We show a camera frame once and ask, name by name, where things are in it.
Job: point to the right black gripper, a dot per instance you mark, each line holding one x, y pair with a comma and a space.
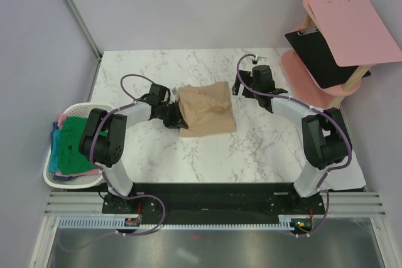
247, 76

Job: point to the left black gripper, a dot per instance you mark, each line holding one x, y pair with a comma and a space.
177, 122

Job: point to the beige t shirt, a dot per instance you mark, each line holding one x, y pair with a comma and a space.
207, 110

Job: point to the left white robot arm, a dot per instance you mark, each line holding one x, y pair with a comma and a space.
103, 139

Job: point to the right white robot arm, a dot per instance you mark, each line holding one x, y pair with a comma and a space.
324, 138

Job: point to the pink two-tier side table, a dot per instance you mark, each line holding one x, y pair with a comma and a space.
303, 84

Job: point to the black clipboard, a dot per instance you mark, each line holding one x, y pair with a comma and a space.
313, 50

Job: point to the pink paper sheet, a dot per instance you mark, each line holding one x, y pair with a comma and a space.
354, 32

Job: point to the green t shirt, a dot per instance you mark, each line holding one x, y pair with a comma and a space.
70, 160

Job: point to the blue t shirt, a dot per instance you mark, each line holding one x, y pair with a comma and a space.
55, 147

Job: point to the white paper sheet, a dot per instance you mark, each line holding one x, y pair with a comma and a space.
349, 178

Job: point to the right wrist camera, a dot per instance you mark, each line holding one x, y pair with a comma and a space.
259, 60

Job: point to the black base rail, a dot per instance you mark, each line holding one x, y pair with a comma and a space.
217, 202

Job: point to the white slotted cable duct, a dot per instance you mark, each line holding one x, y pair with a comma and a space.
126, 223

